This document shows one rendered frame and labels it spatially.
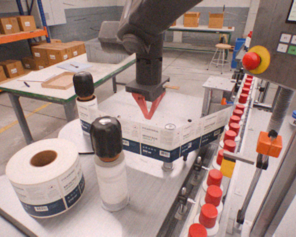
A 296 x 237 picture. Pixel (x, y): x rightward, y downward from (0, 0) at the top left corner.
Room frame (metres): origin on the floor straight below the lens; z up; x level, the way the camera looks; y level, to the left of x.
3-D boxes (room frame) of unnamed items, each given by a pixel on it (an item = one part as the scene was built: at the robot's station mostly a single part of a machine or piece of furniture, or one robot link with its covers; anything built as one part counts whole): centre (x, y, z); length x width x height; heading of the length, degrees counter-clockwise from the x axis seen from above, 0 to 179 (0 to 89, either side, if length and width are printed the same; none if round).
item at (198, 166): (0.55, -0.20, 0.89); 0.06 x 0.03 x 0.12; 62
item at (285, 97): (0.46, -0.34, 1.18); 0.04 x 0.04 x 0.21
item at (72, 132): (0.80, 0.27, 0.89); 0.31 x 0.31 x 0.01
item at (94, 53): (2.58, 0.44, 0.91); 0.60 x 0.40 x 0.22; 162
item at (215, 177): (0.34, -0.16, 0.98); 0.05 x 0.05 x 0.20
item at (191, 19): (5.92, -1.14, 0.96); 0.43 x 0.42 x 0.37; 66
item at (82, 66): (2.16, 0.80, 0.81); 0.32 x 0.24 x 0.01; 55
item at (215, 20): (5.73, -1.77, 0.97); 0.48 x 0.47 x 0.37; 162
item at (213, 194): (0.29, -0.14, 0.98); 0.05 x 0.05 x 0.20
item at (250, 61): (0.43, -0.22, 1.33); 0.04 x 0.03 x 0.04; 27
